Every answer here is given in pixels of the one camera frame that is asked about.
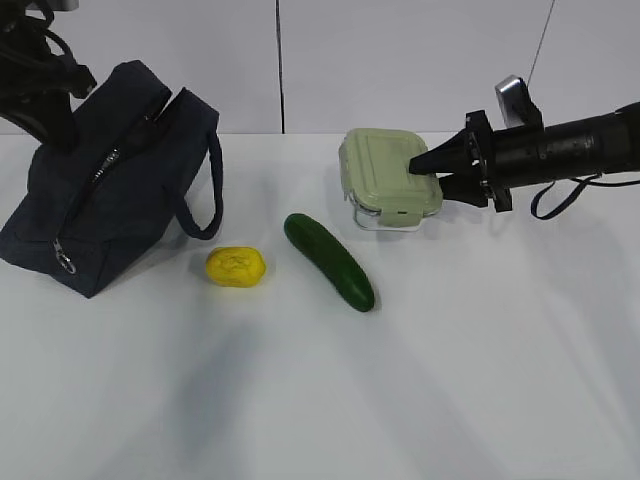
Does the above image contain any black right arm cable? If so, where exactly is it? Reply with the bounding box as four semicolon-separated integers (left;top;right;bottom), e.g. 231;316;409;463
529;174;640;220

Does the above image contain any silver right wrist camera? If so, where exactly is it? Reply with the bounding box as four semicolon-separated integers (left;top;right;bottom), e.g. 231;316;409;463
494;75;543;129

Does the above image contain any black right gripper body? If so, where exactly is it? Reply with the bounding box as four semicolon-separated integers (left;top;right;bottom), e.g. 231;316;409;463
465;110;513;213

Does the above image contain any green lid glass food container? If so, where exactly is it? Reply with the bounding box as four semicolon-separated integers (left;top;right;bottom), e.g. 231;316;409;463
338;128;443;231

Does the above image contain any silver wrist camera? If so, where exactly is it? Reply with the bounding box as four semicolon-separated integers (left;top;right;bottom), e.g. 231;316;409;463
494;75;543;129
27;0;80;12

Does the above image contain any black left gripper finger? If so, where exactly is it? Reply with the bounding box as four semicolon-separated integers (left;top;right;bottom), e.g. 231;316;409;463
1;91;78;153

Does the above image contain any green cucumber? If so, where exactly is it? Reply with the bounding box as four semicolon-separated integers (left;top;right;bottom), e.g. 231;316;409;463
283;213;376;312

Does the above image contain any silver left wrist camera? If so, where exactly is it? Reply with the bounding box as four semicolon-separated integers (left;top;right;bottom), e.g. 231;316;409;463
27;0;80;12

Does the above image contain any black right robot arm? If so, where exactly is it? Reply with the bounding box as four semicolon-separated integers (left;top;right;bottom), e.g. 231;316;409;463
408;103;639;213

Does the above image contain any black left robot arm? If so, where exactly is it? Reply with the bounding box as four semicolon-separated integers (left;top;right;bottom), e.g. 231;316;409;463
1;1;97;152

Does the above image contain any yellow lemon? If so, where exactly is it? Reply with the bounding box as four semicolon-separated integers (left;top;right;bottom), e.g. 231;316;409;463
205;246;267;288

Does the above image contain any navy blue lunch bag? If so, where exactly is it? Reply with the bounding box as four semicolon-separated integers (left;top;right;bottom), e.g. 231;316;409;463
1;60;224;298

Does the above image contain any silver zipper pull ring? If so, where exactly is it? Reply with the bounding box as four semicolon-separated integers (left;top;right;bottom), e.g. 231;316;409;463
52;239;79;275

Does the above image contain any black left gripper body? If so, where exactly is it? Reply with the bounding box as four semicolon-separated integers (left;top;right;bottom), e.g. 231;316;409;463
29;53;97;99

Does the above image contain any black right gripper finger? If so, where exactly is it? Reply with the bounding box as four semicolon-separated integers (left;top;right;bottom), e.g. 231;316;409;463
408;130;473;175
438;174;488;208

